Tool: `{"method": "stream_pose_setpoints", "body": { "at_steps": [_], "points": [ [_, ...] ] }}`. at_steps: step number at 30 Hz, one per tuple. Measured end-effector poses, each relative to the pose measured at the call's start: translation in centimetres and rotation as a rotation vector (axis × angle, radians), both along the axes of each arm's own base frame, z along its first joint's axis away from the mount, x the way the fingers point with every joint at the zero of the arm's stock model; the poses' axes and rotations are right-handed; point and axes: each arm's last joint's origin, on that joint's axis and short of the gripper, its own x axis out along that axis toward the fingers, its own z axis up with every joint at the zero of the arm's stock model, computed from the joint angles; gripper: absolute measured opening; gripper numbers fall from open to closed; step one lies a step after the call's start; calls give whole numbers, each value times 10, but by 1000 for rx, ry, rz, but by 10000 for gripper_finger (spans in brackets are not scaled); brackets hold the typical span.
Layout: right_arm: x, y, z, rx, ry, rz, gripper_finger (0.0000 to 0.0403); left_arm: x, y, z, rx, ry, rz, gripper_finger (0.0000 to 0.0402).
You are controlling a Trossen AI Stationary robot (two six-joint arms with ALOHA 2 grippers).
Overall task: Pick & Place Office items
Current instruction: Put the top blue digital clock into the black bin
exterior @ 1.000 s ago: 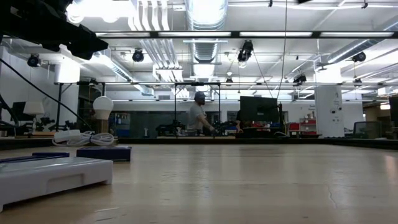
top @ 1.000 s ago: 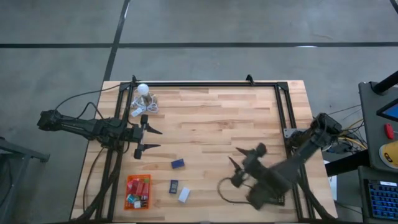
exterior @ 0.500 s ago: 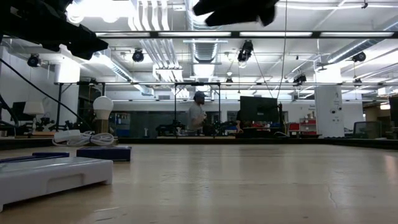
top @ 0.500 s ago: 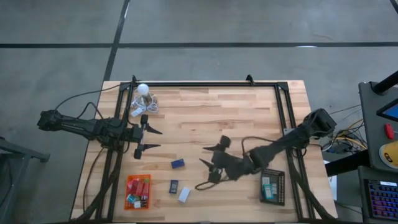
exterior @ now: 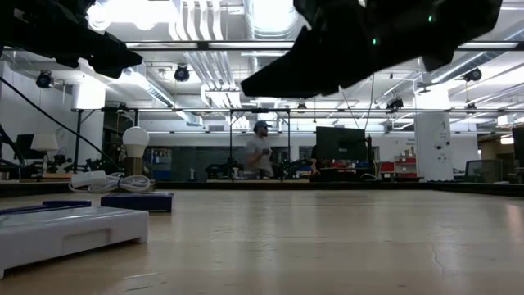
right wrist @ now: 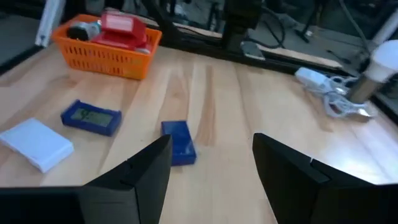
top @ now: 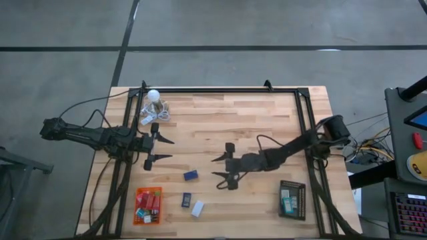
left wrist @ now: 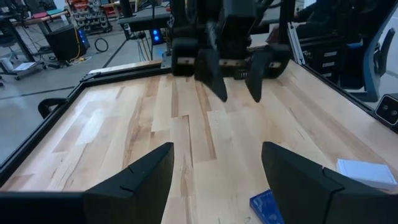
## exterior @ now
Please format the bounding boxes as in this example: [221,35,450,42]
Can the black overhead beam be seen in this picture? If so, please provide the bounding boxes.
[122,39,524,52]

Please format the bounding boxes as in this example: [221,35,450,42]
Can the black stand frame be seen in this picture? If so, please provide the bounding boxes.
[71,107,138,173]
[228,107,292,181]

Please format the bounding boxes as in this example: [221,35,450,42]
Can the blue box charger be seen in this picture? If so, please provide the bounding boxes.
[100,191,174,214]

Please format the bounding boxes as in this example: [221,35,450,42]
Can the silver ceiling duct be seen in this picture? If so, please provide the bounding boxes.
[244,0,302,129]

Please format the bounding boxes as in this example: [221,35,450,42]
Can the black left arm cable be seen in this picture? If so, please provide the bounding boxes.
[0,76,123,173]

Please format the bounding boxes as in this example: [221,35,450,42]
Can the person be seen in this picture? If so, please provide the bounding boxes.
[309,143,321,175]
[244,120,274,178]

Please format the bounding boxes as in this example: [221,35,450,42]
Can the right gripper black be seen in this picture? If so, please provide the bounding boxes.
[241,0,414,99]

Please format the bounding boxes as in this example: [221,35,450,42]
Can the blue cabinet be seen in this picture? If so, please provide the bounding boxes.
[142,147,173,181]

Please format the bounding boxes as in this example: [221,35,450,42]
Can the white light bulb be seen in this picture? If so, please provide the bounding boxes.
[121,125,151,178]

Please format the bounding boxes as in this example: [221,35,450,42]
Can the black monitor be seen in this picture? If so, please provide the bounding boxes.
[315,125,367,163]
[512,126,524,165]

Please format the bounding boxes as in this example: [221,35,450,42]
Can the white pillar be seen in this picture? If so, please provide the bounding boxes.
[413,111,455,183]

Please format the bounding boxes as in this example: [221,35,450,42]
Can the light grey digital thermometer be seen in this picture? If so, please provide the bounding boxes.
[0,206,150,280]

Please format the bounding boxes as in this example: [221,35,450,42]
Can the black aluminium table frame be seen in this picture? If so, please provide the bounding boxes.
[0,179,524,199]

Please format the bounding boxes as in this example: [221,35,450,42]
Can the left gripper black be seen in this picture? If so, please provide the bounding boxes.
[0,0,144,79]

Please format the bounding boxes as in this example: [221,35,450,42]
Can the white lampshade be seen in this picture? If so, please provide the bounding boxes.
[30,131,60,152]

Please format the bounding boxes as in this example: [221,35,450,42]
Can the red storage bins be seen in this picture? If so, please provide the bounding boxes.
[378,154,418,179]

